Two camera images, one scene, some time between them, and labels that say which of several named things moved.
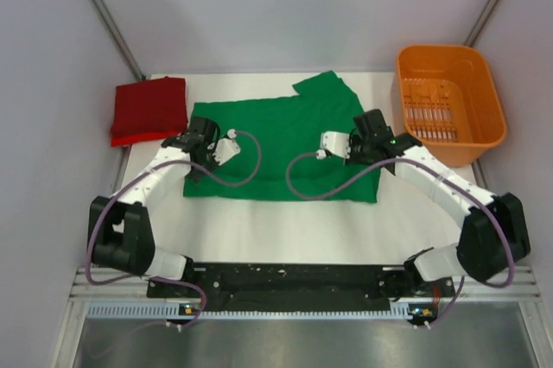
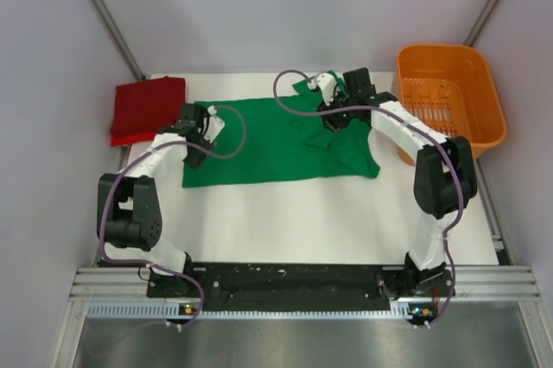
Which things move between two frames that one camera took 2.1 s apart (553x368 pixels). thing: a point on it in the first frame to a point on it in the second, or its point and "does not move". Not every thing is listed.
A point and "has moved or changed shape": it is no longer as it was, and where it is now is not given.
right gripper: [354, 139] to [334, 123]
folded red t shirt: [149, 110] does not move
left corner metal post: [101, 6] does not move
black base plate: [302, 288] does not move
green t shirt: [288, 129] has moved or changed shape
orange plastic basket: [447, 97] does not move
